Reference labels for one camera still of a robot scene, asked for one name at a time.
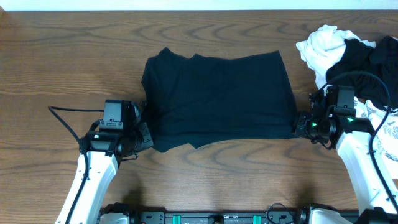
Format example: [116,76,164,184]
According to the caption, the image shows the black t-shirt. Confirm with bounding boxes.
[141,49,297,152]

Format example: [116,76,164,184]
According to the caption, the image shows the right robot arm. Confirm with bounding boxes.
[293,86,397,223]

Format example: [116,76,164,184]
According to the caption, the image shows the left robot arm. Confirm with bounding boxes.
[56,100,154,223]

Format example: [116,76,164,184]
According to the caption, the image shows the white fern-print cloth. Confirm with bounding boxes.
[354,97,397,179]

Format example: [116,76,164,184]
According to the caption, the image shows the black garment in pile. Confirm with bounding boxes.
[326,36,397,111]

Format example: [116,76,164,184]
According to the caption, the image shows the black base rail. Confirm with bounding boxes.
[99,202,360,224]

